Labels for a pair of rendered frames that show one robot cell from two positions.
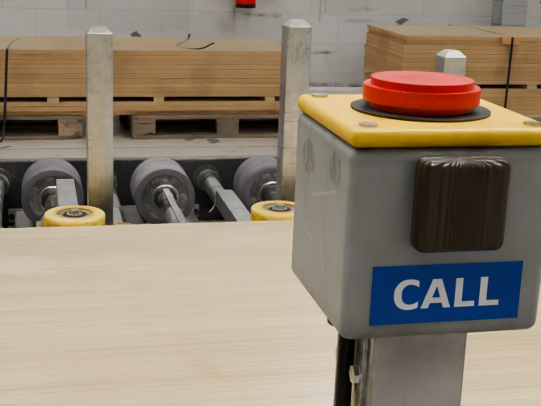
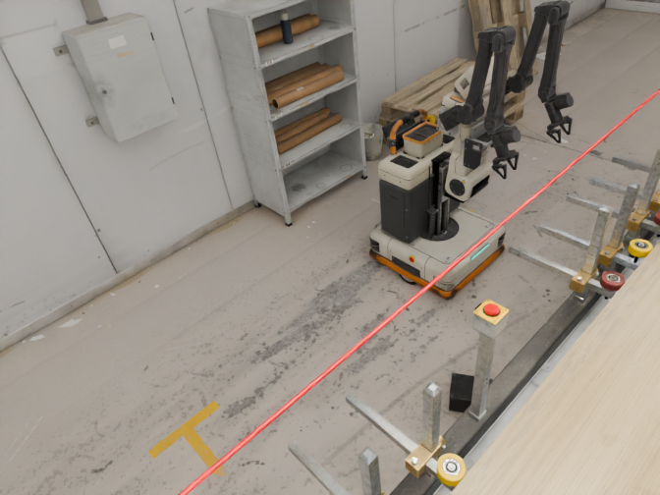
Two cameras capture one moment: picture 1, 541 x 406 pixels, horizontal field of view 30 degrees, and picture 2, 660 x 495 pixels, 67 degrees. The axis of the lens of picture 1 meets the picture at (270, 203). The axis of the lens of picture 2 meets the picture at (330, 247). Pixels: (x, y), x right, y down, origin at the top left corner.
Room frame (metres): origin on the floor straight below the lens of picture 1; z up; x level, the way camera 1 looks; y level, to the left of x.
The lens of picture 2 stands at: (1.01, -0.82, 2.28)
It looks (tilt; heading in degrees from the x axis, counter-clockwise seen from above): 39 degrees down; 155
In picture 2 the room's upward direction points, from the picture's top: 8 degrees counter-clockwise
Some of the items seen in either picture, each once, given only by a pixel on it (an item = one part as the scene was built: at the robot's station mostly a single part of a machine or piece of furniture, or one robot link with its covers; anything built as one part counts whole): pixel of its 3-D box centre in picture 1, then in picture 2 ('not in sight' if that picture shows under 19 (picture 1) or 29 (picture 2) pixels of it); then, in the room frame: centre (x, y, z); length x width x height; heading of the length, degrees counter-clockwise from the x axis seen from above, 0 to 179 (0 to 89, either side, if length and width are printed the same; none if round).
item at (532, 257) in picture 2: not in sight; (559, 269); (0.09, 0.61, 0.83); 0.43 x 0.03 x 0.04; 14
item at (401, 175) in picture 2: not in sight; (425, 182); (-1.07, 0.85, 0.59); 0.55 x 0.34 x 0.83; 103
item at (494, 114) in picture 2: not in sight; (498, 82); (-0.49, 0.76, 1.40); 0.11 x 0.06 x 0.43; 103
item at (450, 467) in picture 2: not in sight; (450, 475); (0.51, -0.32, 0.85); 0.08 x 0.08 x 0.11
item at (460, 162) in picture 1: (460, 204); not in sight; (0.31, -0.06, 1.20); 0.03 x 0.01 x 0.03; 104
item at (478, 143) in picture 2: not in sight; (485, 139); (-0.70, 0.94, 0.99); 0.28 x 0.16 x 0.22; 103
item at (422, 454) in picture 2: not in sight; (425, 453); (0.41, -0.32, 0.82); 0.14 x 0.06 x 0.05; 104
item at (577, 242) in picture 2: not in sight; (585, 246); (0.03, 0.85, 0.80); 0.43 x 0.03 x 0.04; 14
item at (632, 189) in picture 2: not in sight; (618, 232); (0.11, 0.91, 0.90); 0.04 x 0.04 x 0.48; 14
